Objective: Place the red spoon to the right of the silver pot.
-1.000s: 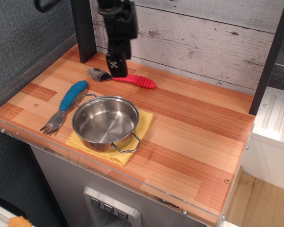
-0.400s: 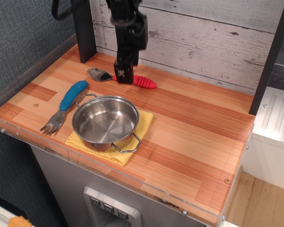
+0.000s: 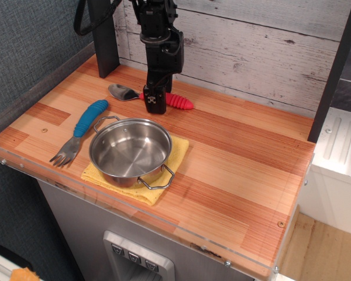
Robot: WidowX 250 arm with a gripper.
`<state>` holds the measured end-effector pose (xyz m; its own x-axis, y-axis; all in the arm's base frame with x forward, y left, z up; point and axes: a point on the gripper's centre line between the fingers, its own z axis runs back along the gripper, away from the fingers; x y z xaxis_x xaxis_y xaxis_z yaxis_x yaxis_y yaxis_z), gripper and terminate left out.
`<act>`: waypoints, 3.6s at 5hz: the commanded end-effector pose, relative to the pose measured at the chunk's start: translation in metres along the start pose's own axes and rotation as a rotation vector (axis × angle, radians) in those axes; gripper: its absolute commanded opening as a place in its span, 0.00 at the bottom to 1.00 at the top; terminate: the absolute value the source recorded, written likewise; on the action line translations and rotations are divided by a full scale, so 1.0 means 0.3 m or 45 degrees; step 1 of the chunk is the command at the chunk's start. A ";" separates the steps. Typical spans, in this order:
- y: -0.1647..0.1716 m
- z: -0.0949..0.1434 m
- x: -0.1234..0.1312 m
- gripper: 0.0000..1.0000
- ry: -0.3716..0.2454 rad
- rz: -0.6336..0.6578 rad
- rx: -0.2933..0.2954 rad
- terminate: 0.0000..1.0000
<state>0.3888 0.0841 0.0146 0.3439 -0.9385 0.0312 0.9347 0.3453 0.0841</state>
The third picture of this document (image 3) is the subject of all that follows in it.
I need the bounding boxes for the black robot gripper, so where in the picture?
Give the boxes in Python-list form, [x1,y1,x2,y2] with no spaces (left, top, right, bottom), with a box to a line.
[140,29,184,114]

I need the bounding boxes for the red handled metal spoon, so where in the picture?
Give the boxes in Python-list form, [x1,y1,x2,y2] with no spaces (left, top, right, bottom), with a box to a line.
[108,84,194,109]

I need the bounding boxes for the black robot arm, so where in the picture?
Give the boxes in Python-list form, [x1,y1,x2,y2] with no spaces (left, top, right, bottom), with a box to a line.
[132,1,184,114]

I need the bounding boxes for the silver metal pot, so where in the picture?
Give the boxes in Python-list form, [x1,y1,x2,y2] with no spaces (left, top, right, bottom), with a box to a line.
[89,116,175,190]

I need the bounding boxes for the yellow folded cloth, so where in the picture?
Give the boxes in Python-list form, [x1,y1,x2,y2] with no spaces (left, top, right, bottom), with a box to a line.
[81,136,189,205]

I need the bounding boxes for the clear acrylic edge guard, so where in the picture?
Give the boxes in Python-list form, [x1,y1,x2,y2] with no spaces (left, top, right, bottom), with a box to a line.
[0,138,314,280]

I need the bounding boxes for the grey cabinet front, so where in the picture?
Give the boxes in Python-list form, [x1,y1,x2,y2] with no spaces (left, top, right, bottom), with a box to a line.
[39,181,252,280]

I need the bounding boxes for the silver dispenser panel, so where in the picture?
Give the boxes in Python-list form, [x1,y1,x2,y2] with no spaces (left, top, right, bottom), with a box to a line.
[103,231,176,280]

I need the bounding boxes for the white toy sink unit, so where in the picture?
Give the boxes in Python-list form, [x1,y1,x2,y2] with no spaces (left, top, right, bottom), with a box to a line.
[298,108,351,233]

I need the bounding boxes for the orange object at corner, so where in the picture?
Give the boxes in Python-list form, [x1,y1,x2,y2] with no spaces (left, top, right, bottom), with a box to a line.
[9,268,40,281]

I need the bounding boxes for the dark grey left post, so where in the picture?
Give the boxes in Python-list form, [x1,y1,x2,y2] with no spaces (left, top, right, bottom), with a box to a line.
[87,0,120,78]

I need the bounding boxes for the dark grey post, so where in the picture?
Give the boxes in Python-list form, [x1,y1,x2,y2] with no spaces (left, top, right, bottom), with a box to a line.
[87,0,120,78]
[307,10,351,143]

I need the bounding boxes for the black cable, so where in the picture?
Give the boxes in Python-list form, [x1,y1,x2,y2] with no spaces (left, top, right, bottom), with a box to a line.
[73,0,123,37]

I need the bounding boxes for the blue handled metal fork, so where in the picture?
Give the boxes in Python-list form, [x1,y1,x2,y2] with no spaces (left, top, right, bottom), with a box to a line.
[49,100,108,167]

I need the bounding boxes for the dark grey right post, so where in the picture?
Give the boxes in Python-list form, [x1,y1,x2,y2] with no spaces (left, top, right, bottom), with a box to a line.
[307,10,351,143]

